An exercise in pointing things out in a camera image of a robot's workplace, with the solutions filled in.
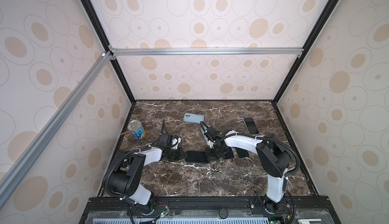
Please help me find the black phone case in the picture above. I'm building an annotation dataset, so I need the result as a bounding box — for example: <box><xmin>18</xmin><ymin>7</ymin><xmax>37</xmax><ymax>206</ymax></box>
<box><xmin>185</xmin><ymin>150</ymin><xmax>210</xmax><ymax>164</ymax></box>

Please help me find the black phone purple edge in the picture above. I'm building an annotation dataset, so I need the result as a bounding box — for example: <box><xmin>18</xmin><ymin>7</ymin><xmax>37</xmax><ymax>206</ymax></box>
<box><xmin>244</xmin><ymin>118</ymin><xmax>259</xmax><ymax>135</ymax></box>

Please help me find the light blue case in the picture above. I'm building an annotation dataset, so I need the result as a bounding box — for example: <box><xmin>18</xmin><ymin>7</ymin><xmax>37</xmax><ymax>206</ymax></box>
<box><xmin>200</xmin><ymin>128</ymin><xmax>208</xmax><ymax>141</ymax></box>
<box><xmin>243</xmin><ymin>117</ymin><xmax>260</xmax><ymax>137</ymax></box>
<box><xmin>183</xmin><ymin>113</ymin><xmax>205</xmax><ymax>124</ymax></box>

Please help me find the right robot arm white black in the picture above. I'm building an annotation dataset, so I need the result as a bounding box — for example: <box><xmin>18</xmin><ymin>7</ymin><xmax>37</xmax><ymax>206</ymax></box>
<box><xmin>200</xmin><ymin>121</ymin><xmax>300</xmax><ymax>213</ymax></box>

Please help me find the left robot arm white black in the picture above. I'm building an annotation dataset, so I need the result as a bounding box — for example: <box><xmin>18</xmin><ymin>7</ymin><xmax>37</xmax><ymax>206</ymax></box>
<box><xmin>103</xmin><ymin>122</ymin><xmax>187</xmax><ymax>211</ymax></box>

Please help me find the blue tin can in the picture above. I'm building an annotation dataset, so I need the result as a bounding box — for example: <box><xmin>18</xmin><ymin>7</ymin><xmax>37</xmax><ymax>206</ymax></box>
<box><xmin>128</xmin><ymin>120</ymin><xmax>145</xmax><ymax>140</ymax></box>

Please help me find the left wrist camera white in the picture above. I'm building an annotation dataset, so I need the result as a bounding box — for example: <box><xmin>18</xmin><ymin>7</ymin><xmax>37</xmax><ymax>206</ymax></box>
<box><xmin>157</xmin><ymin>133</ymin><xmax>181</xmax><ymax>149</ymax></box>

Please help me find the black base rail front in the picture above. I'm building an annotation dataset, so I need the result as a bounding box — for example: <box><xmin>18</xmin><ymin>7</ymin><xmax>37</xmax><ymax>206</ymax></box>
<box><xmin>80</xmin><ymin>196</ymin><xmax>340</xmax><ymax>224</ymax></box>

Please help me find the horizontal aluminium rail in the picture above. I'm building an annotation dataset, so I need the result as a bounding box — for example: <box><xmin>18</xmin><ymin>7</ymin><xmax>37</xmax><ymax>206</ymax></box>
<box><xmin>111</xmin><ymin>47</ymin><xmax>304</xmax><ymax>56</ymax></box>

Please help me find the left diagonal aluminium rail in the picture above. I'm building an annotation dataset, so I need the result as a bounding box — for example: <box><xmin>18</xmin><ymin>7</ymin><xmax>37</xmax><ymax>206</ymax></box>
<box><xmin>1</xmin><ymin>51</ymin><xmax>113</xmax><ymax>208</ymax></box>

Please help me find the left black frame post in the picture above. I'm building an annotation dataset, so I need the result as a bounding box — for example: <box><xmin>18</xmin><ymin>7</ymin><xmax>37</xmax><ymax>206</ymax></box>
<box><xmin>80</xmin><ymin>0</ymin><xmax>136</xmax><ymax>104</ymax></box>

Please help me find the black frame post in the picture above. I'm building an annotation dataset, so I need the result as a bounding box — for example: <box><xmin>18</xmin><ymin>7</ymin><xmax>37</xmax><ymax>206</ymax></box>
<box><xmin>273</xmin><ymin>0</ymin><xmax>340</xmax><ymax>105</ymax></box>
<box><xmin>80</xmin><ymin>0</ymin><xmax>136</xmax><ymax>104</ymax></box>

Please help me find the right black frame post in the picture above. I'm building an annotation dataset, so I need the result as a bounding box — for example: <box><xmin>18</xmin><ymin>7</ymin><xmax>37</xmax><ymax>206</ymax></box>
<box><xmin>273</xmin><ymin>0</ymin><xmax>340</xmax><ymax>105</ymax></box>

